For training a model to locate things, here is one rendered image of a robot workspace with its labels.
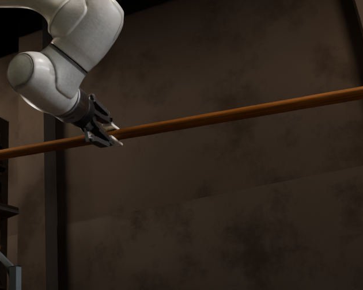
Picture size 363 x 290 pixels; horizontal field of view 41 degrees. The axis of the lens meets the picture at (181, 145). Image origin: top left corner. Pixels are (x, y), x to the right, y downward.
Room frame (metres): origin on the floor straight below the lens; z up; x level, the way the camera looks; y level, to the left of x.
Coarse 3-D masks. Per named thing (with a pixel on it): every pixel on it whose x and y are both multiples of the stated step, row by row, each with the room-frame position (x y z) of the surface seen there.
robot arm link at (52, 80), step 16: (48, 48) 0.89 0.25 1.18; (16, 64) 0.86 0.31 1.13; (32, 64) 0.85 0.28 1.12; (48, 64) 0.87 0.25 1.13; (64, 64) 0.89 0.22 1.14; (16, 80) 0.86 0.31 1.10; (32, 80) 0.86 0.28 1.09; (48, 80) 0.88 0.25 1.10; (64, 80) 0.90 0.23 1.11; (80, 80) 0.94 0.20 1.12; (32, 96) 0.89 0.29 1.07; (48, 96) 0.91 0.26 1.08; (64, 96) 0.94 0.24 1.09; (48, 112) 0.97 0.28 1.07; (64, 112) 0.99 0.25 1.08
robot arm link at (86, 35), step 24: (0, 0) 0.87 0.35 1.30; (24, 0) 0.87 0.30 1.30; (48, 0) 0.86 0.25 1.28; (72, 0) 0.86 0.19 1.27; (96, 0) 0.85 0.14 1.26; (48, 24) 0.88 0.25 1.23; (72, 24) 0.86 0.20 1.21; (96, 24) 0.86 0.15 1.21; (120, 24) 0.90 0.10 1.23; (72, 48) 0.88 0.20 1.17; (96, 48) 0.89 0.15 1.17
